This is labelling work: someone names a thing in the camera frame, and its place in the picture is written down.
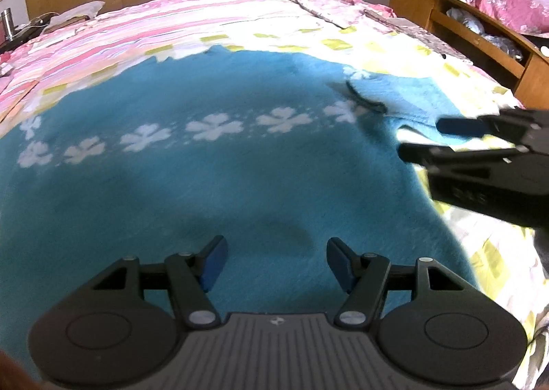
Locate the steel thermos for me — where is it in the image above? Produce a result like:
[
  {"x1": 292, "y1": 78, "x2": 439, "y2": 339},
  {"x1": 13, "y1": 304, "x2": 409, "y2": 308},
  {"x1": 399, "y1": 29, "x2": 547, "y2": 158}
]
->
[{"x1": 0, "y1": 8, "x2": 14, "y2": 42}]

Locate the long wooden stick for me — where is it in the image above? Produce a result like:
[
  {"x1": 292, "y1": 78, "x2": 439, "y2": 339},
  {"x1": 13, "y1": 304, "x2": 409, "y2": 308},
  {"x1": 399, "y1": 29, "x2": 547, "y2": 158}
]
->
[{"x1": 0, "y1": 80, "x2": 40, "y2": 123}]

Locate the blue flowered sweater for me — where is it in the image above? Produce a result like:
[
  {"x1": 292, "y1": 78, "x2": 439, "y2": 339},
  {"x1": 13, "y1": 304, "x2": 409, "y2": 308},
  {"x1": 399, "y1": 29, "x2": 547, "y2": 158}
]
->
[{"x1": 0, "y1": 45, "x2": 487, "y2": 322}]

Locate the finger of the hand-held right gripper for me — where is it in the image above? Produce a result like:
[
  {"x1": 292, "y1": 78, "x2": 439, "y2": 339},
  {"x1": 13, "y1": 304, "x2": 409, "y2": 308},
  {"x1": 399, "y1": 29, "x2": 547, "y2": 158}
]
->
[
  {"x1": 398, "y1": 142, "x2": 533, "y2": 178},
  {"x1": 436, "y1": 108, "x2": 549, "y2": 147}
]

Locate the folded grey cloth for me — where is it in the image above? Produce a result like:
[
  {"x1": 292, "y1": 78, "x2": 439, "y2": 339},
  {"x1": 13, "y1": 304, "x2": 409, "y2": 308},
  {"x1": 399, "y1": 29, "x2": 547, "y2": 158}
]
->
[{"x1": 50, "y1": 1, "x2": 106, "y2": 23}]

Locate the pink floral quilt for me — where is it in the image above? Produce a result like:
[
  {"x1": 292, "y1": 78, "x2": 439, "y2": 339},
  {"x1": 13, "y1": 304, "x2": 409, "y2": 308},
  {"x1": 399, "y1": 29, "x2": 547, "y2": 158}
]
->
[{"x1": 279, "y1": 0, "x2": 397, "y2": 28}]

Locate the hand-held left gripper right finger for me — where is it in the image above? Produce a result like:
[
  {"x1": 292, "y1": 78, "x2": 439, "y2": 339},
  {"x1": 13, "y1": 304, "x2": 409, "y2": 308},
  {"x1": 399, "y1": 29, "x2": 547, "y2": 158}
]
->
[{"x1": 327, "y1": 238, "x2": 478, "y2": 328}]

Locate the yellow checked bed sheet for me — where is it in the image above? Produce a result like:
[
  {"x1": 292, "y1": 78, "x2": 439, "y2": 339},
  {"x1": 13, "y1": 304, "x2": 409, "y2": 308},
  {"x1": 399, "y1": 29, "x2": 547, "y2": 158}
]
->
[{"x1": 0, "y1": 23, "x2": 549, "y2": 390}]

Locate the wooden shelf cabinet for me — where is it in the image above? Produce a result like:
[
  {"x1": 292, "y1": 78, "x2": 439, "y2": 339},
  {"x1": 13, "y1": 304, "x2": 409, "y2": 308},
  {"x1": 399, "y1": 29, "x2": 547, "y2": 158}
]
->
[{"x1": 388, "y1": 0, "x2": 549, "y2": 110}]

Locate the pink striped blanket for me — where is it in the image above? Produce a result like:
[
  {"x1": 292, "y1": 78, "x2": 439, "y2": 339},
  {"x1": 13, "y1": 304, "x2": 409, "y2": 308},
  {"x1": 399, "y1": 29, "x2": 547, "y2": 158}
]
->
[{"x1": 0, "y1": 0, "x2": 331, "y2": 116}]

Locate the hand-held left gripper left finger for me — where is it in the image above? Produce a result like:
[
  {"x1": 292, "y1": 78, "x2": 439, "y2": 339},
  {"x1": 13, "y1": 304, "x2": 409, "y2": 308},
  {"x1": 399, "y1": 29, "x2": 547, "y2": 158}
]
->
[{"x1": 81, "y1": 236, "x2": 228, "y2": 328}]

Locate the clear plastic bag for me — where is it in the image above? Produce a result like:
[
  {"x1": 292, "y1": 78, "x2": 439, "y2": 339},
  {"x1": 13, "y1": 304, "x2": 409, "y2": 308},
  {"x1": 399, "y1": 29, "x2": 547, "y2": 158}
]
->
[
  {"x1": 446, "y1": 8, "x2": 486, "y2": 35},
  {"x1": 487, "y1": 34, "x2": 526, "y2": 61}
]

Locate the dark nightstand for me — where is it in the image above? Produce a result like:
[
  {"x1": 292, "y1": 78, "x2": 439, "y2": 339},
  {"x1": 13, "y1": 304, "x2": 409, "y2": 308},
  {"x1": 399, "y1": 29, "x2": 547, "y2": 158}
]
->
[{"x1": 0, "y1": 25, "x2": 46, "y2": 54}]

